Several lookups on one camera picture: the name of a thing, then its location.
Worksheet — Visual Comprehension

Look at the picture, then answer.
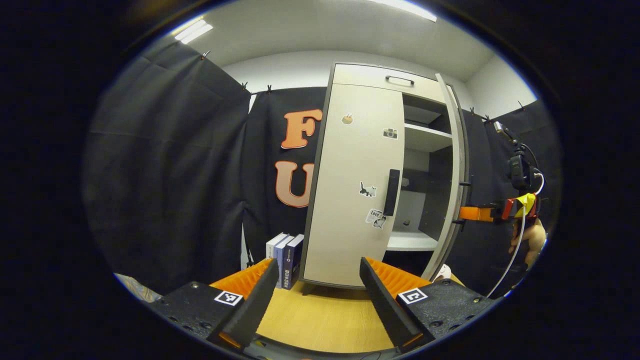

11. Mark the cherry-sticker shoe cabinet door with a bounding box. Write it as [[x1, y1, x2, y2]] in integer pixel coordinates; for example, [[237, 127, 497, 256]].
[[422, 73, 468, 282]]

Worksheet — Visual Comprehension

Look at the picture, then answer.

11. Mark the white book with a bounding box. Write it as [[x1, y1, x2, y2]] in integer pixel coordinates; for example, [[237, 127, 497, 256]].
[[265, 232, 290, 288]]

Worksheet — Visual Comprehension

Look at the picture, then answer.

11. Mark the pale patterned cloth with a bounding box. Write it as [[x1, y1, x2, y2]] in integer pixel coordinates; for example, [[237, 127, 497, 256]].
[[115, 272, 151, 303]]

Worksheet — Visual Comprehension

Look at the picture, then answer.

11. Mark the black stand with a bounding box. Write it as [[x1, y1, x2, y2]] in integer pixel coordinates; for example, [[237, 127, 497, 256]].
[[242, 220, 256, 268]]

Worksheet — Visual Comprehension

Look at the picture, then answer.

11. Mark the white cable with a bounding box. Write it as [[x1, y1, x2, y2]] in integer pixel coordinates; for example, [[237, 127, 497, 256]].
[[487, 172, 546, 298]]

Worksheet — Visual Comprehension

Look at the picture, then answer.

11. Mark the white cabinet shelf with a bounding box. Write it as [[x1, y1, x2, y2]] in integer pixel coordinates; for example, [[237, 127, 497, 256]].
[[386, 231, 440, 252], [404, 122, 453, 153]]

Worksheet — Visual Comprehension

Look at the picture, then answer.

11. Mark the camera-sticker shoe cabinet door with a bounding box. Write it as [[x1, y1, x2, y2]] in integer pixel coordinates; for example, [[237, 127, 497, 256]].
[[302, 82, 406, 288]]

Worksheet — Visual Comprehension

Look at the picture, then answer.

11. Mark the beige cabinet drawer front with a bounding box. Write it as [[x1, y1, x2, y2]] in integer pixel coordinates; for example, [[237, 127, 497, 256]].
[[331, 63, 447, 104]]

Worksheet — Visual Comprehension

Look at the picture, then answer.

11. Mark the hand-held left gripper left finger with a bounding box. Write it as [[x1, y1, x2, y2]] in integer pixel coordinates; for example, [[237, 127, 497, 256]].
[[150, 257, 280, 351]]

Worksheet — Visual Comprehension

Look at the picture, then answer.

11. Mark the black backdrop cloth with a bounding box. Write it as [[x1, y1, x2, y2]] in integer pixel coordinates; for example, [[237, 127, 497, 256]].
[[82, 37, 563, 301]]

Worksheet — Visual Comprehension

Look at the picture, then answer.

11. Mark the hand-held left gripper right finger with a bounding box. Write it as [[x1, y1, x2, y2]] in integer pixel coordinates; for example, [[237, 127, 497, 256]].
[[359, 256, 498, 353]]

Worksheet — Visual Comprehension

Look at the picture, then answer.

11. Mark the ceiling light panel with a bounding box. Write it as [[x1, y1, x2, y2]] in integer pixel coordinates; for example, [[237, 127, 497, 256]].
[[172, 19, 213, 45], [370, 0, 437, 22]]

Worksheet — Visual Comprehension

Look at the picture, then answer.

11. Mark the black door handle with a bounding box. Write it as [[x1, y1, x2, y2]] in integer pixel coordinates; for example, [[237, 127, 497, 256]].
[[383, 169, 401, 217], [451, 175, 475, 227]]

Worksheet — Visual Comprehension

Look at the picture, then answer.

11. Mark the beige double-door shoe cabinet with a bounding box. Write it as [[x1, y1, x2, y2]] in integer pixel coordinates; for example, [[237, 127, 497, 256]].
[[299, 62, 471, 291]]

